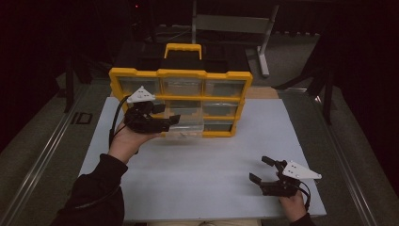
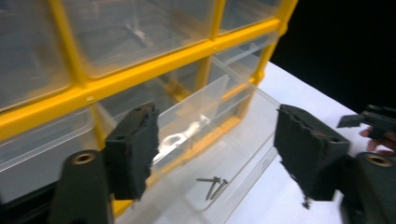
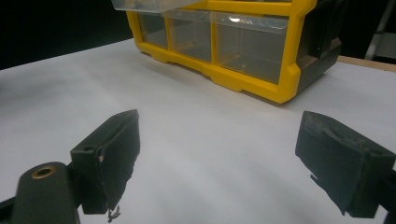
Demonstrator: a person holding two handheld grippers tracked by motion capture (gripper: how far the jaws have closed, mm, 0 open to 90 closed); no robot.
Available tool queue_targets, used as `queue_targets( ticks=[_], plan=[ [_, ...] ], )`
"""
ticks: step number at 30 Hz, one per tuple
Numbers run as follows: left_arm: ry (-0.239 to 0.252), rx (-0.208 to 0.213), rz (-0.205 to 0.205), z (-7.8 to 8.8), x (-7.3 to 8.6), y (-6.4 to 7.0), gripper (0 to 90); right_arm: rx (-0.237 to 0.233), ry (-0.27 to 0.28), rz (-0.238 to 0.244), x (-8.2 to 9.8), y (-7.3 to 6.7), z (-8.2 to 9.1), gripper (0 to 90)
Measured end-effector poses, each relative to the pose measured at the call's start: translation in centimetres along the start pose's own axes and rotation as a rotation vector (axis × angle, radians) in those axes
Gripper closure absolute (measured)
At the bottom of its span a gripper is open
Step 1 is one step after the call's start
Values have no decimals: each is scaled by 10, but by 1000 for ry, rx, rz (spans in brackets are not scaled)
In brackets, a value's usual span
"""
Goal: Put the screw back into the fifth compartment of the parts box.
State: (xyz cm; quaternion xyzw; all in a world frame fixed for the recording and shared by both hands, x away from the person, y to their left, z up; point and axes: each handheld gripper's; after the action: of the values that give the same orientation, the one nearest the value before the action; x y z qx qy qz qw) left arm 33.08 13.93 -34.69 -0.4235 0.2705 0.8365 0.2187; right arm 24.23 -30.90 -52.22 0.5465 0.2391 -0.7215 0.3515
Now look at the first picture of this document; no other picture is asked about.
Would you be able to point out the black stand post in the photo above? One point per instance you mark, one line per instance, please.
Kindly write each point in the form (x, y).
(69, 84)

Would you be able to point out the person's left hand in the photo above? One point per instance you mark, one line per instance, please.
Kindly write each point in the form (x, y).
(127, 142)

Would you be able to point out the yellow and black drawer organizer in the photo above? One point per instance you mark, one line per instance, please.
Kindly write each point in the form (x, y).
(182, 72)

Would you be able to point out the wooden board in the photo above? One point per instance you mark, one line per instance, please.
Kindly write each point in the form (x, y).
(263, 93)

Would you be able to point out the clear plastic pulled-out drawer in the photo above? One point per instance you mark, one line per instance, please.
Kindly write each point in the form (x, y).
(189, 130)

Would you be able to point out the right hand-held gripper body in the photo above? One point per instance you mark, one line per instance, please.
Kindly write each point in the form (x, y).
(299, 172)

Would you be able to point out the person's right hand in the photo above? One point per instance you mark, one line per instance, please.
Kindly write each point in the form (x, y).
(293, 205)

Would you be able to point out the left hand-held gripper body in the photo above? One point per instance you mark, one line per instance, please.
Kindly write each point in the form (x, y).
(141, 95)

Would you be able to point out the grid of closed clear drawers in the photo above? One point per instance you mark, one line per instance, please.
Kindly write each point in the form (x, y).
(224, 88)

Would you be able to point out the grey metal stand frame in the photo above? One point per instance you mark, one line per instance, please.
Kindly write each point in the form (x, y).
(232, 23)

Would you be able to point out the black stand legs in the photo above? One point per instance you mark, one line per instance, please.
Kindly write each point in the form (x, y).
(326, 91)

